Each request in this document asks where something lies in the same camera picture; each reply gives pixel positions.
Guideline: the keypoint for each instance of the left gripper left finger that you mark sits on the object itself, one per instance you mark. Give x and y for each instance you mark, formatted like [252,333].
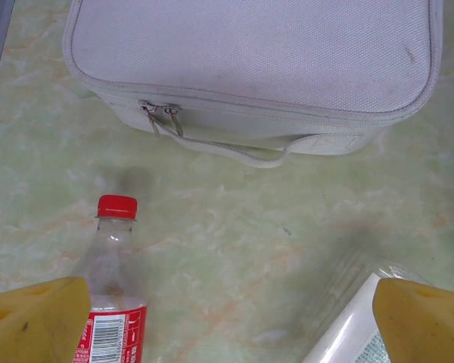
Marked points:
[30,325]

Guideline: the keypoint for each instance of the cola bottle with red cap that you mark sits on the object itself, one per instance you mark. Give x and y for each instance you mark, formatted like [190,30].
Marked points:
[113,257]

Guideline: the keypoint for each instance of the white lidded box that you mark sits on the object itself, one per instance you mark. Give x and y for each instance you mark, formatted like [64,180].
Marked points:
[249,56]

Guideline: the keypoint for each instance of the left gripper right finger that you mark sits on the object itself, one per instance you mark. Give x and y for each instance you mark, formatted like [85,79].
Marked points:
[423,325]

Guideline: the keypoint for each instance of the clear bottle with orange cap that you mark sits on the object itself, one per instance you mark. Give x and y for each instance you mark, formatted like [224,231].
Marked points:
[348,332]

